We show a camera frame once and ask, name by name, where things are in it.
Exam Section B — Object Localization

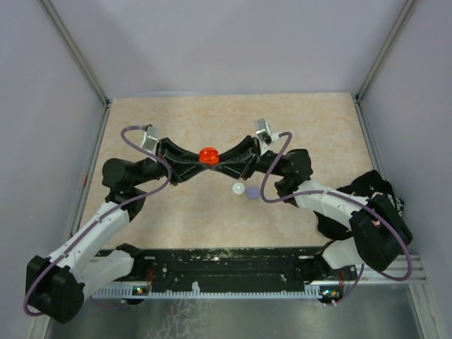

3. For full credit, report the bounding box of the purple round charging case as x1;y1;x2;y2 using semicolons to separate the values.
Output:
246;186;261;200

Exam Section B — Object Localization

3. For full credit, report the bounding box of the aluminium frame post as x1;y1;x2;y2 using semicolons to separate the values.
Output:
355;0;418;105
38;0;110;107

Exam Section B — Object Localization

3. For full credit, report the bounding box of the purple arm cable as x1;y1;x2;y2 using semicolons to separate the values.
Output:
23;125;173;317
259;131;413;307

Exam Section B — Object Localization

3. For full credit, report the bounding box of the aluminium frame post right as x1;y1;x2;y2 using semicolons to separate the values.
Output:
355;0;418;105

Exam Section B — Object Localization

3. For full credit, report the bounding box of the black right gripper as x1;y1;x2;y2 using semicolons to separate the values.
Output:
210;136;286;181

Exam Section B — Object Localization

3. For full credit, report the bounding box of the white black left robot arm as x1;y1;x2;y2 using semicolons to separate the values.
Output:
23;138;209;323

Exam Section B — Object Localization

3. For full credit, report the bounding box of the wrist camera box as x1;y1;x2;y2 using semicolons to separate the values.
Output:
255;119;279;155
141;124;160;153

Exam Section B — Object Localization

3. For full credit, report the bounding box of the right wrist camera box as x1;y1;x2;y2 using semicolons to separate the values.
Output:
255;119;279;155

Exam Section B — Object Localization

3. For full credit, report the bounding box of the white round charging case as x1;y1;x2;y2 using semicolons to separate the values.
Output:
232;182;246;196

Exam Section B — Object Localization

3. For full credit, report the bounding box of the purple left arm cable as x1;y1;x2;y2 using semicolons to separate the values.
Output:
23;125;173;317

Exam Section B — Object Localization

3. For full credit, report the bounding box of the black floral cloth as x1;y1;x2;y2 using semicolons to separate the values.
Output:
316;169;407;241

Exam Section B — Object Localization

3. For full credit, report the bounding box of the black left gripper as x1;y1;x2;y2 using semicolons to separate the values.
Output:
131;137;210;187

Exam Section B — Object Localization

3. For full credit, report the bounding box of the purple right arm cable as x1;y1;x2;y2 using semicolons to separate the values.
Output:
259;131;413;307

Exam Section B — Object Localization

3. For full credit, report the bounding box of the orange round charging case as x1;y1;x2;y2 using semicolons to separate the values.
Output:
198;147;220;166

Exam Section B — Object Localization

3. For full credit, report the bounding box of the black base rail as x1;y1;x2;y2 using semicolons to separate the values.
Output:
105;246;357;293

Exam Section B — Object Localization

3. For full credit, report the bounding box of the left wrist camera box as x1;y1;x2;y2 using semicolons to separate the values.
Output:
141;124;160;153

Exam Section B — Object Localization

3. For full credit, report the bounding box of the aluminium frame post left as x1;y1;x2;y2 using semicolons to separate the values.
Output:
38;0;110;107

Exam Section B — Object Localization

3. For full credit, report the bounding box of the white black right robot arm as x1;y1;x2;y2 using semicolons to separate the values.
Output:
200;136;412;280

